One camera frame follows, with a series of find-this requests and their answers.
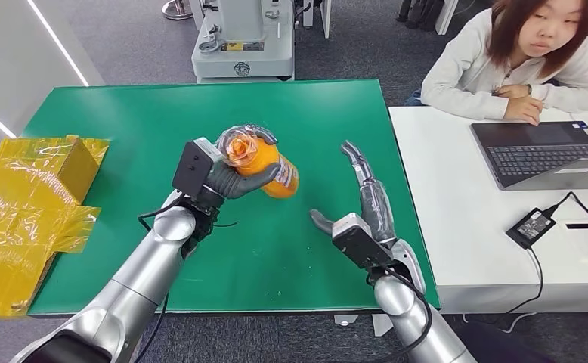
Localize person's right hand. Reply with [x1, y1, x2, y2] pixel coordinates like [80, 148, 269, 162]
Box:
[503, 96, 544, 126]

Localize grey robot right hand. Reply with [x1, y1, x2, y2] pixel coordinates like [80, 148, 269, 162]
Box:
[310, 140, 398, 246]

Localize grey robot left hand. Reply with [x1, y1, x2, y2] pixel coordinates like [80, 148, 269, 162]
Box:
[204, 124, 281, 201]

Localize person's left hand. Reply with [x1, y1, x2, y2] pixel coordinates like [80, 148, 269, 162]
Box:
[494, 84, 531, 100]

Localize orange plastic bottle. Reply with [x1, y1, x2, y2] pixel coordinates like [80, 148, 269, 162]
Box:
[222, 131, 300, 200]

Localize dark grey laptop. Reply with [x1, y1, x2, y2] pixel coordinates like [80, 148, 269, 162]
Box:
[470, 119, 588, 191]

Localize person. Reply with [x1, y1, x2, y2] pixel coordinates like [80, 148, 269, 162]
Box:
[404, 0, 588, 126]

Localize white desk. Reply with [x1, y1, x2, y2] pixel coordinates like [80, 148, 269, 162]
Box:
[388, 106, 588, 336]

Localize white desk leg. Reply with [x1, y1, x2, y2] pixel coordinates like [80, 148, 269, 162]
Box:
[301, 0, 332, 40]
[434, 0, 460, 37]

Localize black power adapter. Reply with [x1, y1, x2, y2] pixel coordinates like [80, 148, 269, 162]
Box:
[505, 207, 557, 250]

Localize black shoes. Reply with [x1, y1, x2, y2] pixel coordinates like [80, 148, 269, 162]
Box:
[395, 0, 444, 33]

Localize white machine with column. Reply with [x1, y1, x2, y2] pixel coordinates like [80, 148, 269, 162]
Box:
[191, 0, 296, 84]

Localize round metal stand base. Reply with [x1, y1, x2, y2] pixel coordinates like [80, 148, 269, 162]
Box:
[162, 0, 193, 22]

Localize yellow film-wrapped cardboard box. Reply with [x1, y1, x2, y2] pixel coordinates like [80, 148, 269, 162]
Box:
[0, 134, 110, 318]

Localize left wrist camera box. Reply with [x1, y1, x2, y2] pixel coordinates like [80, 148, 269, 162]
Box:
[172, 138, 224, 197]

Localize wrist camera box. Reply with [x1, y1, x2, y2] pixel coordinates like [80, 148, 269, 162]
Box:
[172, 138, 224, 197]
[331, 213, 394, 270]

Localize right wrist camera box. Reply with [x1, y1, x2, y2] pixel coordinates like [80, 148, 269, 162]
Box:
[331, 213, 394, 270]

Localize black adapter output cable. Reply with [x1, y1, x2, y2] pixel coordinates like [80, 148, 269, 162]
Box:
[544, 191, 588, 226]

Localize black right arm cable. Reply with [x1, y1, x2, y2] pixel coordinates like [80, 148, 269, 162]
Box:
[373, 266, 434, 363]

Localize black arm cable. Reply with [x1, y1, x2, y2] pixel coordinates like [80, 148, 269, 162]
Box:
[373, 266, 434, 363]
[133, 197, 196, 363]

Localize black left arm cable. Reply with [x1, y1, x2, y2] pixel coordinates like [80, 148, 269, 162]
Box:
[133, 197, 196, 363]

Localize black mains cord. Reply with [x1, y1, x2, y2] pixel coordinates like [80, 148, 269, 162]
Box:
[461, 247, 544, 321]

